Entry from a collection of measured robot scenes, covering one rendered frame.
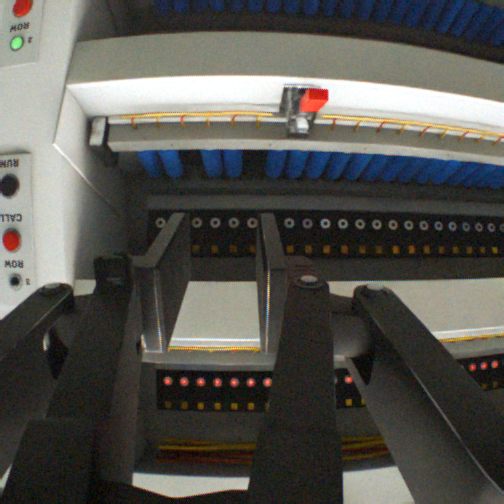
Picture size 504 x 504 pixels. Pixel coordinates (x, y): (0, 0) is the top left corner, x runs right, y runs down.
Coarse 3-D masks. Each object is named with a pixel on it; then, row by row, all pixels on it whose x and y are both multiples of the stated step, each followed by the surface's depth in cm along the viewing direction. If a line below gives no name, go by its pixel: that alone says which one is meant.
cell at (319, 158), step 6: (312, 156) 38; (318, 156) 37; (324, 156) 37; (312, 162) 39; (318, 162) 38; (324, 162) 38; (306, 168) 41; (312, 168) 40; (318, 168) 40; (306, 174) 42; (312, 174) 41; (318, 174) 41
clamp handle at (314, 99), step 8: (312, 88) 23; (320, 88) 23; (304, 96) 24; (312, 96) 23; (320, 96) 23; (328, 96) 23; (304, 104) 24; (312, 104) 24; (320, 104) 24; (296, 112) 29; (304, 112) 28; (296, 120) 30; (304, 120) 30; (304, 128) 29
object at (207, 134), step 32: (128, 128) 33; (160, 128) 33; (192, 128) 33; (224, 128) 33; (256, 128) 33; (320, 128) 33; (352, 128) 33; (384, 128) 34; (448, 128) 32; (480, 160) 35
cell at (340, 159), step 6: (330, 156) 39; (336, 156) 37; (342, 156) 37; (348, 156) 37; (330, 162) 39; (336, 162) 38; (342, 162) 38; (324, 168) 42; (330, 168) 40; (336, 168) 39; (342, 168) 40; (330, 174) 41; (336, 174) 41
